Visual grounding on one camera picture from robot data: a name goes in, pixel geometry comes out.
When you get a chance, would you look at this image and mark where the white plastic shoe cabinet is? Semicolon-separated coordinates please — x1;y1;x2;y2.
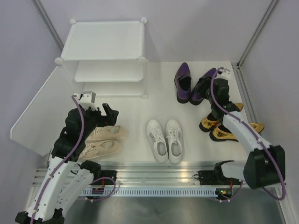
55;17;148;99

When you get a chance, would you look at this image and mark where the beige sneaker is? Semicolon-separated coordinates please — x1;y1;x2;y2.
85;126;128;142
78;140;122;162

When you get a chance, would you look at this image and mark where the aluminium rail base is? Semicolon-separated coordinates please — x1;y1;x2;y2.
32;151;287;187

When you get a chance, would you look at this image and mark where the white slotted cable duct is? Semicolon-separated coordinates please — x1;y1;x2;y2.
80;188;217;197

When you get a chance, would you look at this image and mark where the lower beige sneaker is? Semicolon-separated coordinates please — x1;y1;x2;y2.
78;140;122;162

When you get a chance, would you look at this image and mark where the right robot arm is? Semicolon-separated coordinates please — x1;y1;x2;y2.
195;77;285;189

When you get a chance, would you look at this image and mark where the left aluminium frame post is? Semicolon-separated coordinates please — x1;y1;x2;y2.
32;0;64;50

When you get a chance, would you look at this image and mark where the upper beige sneaker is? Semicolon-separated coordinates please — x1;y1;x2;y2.
85;126;128;142

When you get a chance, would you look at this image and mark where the upper gold pointed shoe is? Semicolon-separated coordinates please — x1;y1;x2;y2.
199;103;243;133

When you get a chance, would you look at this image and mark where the left white sneaker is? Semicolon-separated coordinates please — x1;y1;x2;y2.
146;119;168;163

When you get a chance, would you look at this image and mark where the white cabinet door panel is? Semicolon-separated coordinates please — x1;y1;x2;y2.
10;66;78;156

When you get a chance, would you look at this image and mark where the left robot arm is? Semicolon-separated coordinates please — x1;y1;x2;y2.
15;103;119;224

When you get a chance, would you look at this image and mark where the right white sneaker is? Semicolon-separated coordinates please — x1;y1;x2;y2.
166;119;184;164

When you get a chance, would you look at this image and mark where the right aluminium frame post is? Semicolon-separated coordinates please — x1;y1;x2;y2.
236;0;280;69

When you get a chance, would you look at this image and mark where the lower gold pointed shoe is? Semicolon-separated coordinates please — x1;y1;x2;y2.
209;123;264;142

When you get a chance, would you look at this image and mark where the aluminium frame post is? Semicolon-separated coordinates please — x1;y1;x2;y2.
32;0;64;50
236;0;280;69

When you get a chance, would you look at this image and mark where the purple loafer shoe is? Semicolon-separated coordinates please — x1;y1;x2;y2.
189;68;216;105
174;62;192;104

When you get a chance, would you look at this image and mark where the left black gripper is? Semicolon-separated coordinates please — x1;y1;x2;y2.
81;103;119;139

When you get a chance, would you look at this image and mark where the gold pointed shoe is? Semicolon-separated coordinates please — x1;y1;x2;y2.
199;103;243;133
209;123;264;142

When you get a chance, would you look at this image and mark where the white sneaker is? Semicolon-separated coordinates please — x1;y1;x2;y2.
166;119;184;164
146;119;168;163

